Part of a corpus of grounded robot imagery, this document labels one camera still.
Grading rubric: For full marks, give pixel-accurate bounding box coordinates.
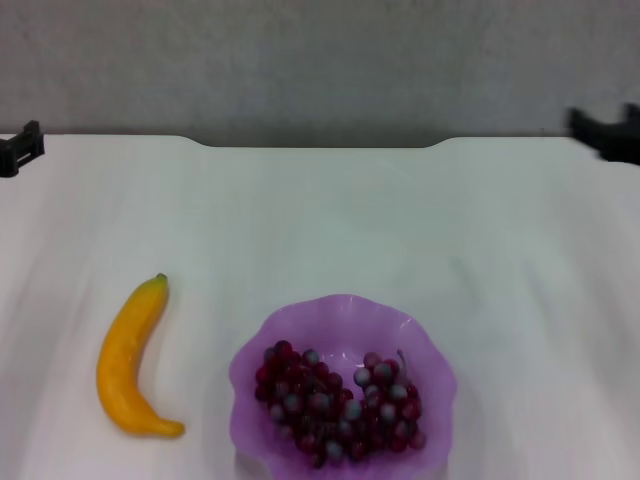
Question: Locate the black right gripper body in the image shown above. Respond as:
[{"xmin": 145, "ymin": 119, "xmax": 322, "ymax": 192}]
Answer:
[{"xmin": 597, "ymin": 120, "xmax": 640, "ymax": 164}]

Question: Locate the yellow banana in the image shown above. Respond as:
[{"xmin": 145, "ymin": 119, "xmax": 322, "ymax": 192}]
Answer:
[{"xmin": 96, "ymin": 272, "xmax": 187, "ymax": 441}]

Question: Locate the dark red grape bunch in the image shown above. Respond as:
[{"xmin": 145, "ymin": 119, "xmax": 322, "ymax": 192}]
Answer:
[{"xmin": 254, "ymin": 339, "xmax": 428, "ymax": 470}]

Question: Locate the purple wavy plastic plate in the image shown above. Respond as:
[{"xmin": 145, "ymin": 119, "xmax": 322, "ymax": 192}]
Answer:
[{"xmin": 228, "ymin": 293, "xmax": 459, "ymax": 480}]

